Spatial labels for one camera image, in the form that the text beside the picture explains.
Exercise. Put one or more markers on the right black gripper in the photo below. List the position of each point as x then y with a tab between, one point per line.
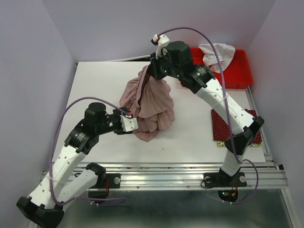
153	65

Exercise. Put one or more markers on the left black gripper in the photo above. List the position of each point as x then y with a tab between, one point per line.
118	112

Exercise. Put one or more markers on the pink pleated skirt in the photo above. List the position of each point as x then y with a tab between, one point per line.
150	103

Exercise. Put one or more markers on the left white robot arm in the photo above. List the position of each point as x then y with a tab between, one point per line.
45	206

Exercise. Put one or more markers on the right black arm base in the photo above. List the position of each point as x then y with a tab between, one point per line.
228	185

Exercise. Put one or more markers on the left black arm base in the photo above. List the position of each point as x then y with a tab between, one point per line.
101	190

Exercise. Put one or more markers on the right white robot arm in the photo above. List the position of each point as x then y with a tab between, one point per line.
244	127

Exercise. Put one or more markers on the white cloth garment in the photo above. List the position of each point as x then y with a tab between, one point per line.
225	55

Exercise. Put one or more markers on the red plastic bin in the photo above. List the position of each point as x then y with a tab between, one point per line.
237	75

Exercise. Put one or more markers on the red polka dot skirt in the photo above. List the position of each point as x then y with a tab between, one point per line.
220	129

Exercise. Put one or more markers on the yellow floral folded skirt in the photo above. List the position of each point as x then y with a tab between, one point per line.
221	144

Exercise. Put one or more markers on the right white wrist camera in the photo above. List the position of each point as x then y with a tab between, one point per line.
161	41

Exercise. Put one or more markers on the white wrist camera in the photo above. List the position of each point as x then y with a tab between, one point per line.
129	123
161	41

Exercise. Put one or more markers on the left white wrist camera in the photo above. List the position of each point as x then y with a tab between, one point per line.
129	123

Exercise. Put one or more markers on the aluminium mounting rail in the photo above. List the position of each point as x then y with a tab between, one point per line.
188	176

